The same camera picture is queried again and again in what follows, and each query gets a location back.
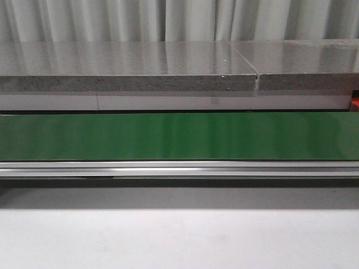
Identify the grey stone slab right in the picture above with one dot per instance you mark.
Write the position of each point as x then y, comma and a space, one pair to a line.
324, 67

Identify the aluminium conveyor side rail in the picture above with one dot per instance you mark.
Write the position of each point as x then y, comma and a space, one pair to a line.
177, 169

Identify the red object at edge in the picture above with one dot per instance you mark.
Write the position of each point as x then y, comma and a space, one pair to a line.
354, 105

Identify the white pleated curtain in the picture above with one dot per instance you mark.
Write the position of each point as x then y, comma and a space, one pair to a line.
177, 20

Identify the white cabinet front panel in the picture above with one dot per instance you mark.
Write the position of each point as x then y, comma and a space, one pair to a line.
101, 101

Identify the green conveyor belt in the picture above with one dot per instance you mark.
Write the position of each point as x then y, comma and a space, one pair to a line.
180, 136

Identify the grey stone countertop slab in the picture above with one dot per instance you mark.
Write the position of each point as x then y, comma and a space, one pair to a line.
116, 66

